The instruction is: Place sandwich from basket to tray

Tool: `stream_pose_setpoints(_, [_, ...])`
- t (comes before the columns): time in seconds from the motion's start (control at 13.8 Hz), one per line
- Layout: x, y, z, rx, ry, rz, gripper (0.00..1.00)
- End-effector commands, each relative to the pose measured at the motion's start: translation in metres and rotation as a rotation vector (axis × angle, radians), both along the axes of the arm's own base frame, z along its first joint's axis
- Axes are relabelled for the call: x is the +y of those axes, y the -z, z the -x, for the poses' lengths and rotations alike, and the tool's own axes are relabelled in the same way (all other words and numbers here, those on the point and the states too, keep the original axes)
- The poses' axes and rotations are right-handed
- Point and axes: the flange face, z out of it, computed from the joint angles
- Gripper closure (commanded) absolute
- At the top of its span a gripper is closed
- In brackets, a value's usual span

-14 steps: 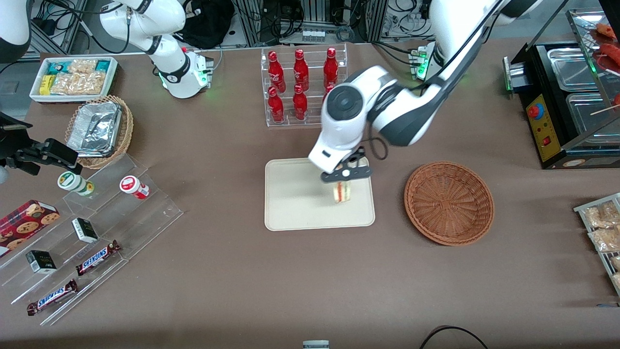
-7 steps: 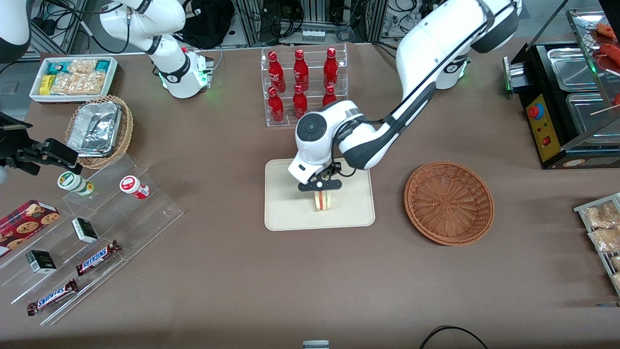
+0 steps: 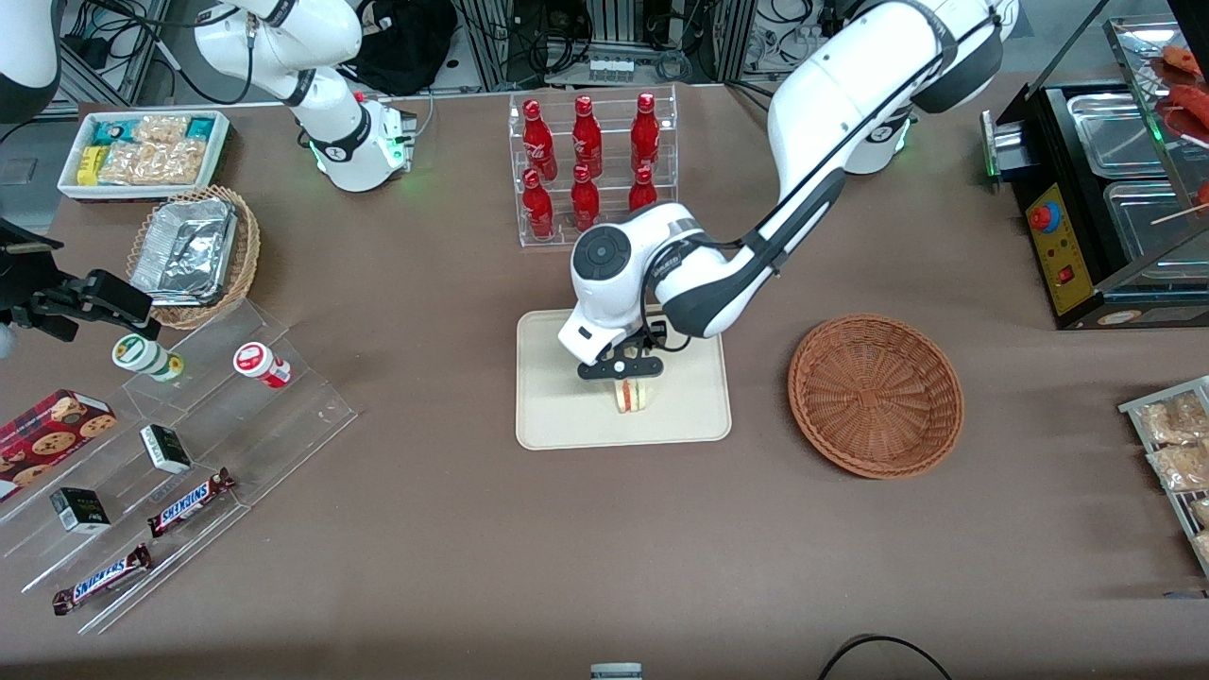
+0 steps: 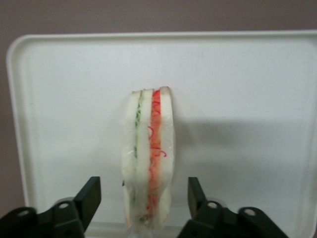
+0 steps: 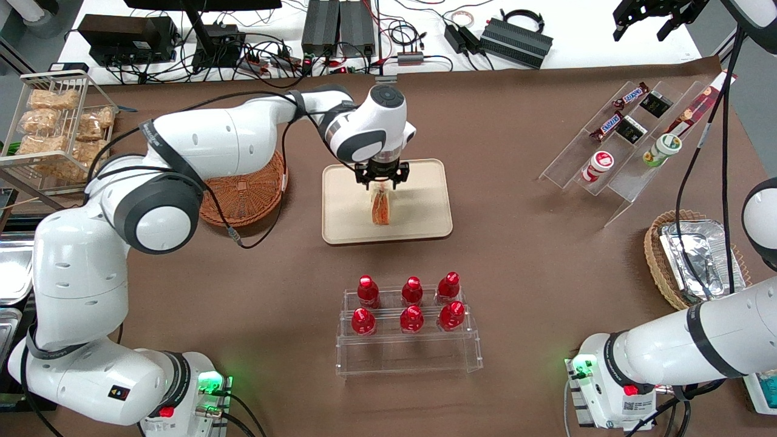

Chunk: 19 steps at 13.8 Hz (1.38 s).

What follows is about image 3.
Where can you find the clear acrylic tiered stand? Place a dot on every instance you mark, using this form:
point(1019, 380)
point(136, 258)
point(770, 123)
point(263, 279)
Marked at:
point(283, 420)

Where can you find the brown Snickers bar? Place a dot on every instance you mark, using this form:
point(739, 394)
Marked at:
point(102, 579)
point(189, 503)

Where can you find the teal snack packet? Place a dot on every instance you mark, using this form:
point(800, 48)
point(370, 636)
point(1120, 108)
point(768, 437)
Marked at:
point(201, 127)
point(113, 132)

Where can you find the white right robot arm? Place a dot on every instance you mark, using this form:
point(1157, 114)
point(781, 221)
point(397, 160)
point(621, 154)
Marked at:
point(349, 142)

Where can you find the black bag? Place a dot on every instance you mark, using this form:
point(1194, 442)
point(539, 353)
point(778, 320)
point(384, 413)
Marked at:
point(406, 42)

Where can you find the steel food pan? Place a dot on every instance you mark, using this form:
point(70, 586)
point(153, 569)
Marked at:
point(1143, 227)
point(1115, 137)

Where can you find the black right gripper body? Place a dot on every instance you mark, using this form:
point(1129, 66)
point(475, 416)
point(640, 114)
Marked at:
point(21, 276)

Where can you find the oval tan wicker basket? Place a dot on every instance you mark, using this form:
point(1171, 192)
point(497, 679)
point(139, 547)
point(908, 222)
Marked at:
point(247, 255)

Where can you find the white power strip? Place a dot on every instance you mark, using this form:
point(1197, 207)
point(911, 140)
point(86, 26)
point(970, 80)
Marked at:
point(611, 69)

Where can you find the green lid white cup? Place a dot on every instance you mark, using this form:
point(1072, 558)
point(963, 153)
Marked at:
point(142, 354)

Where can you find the red cookie box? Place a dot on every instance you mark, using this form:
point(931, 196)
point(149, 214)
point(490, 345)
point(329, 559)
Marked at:
point(52, 434)

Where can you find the red cola bottle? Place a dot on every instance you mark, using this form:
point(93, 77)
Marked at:
point(587, 137)
point(537, 208)
point(538, 142)
point(642, 189)
point(585, 198)
point(645, 132)

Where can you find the silver foil containers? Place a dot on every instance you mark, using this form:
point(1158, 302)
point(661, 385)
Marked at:
point(184, 250)

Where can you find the round brown wicker basket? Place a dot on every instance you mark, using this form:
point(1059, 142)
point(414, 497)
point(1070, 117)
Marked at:
point(874, 397)

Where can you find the triangular sandwich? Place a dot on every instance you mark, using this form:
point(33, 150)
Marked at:
point(633, 397)

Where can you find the small black box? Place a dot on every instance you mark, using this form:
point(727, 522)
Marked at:
point(165, 449)
point(80, 510)

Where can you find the red lid white cup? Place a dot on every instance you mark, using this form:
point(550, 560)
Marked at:
point(260, 364)

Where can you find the yellow snack packet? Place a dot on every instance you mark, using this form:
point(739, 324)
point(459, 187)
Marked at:
point(91, 165)

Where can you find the black hot display case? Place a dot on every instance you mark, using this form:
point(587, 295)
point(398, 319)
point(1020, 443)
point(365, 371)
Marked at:
point(1063, 274)

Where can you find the small grey device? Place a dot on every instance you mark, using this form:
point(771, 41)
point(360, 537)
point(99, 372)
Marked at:
point(616, 671)

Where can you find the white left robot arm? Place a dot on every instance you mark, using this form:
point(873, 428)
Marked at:
point(850, 104)

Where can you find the clear acrylic bottle rack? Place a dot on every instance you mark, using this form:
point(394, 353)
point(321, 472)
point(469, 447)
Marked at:
point(557, 236)

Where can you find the red sausage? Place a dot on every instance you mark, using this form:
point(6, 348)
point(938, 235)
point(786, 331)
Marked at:
point(1188, 111)
point(1183, 59)

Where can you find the small clear cracker bag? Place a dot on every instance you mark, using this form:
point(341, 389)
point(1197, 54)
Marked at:
point(161, 128)

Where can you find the wooden skewer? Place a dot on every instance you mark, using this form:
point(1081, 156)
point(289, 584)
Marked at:
point(1181, 214)

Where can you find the large clear cracker bag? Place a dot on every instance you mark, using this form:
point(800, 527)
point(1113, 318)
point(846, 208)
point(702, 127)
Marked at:
point(151, 162)

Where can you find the white rectangular snack bin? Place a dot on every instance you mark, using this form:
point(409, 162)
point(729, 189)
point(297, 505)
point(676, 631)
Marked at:
point(71, 184)

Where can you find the cream rectangular serving tray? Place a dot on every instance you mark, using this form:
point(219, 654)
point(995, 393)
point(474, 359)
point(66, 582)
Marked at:
point(548, 397)

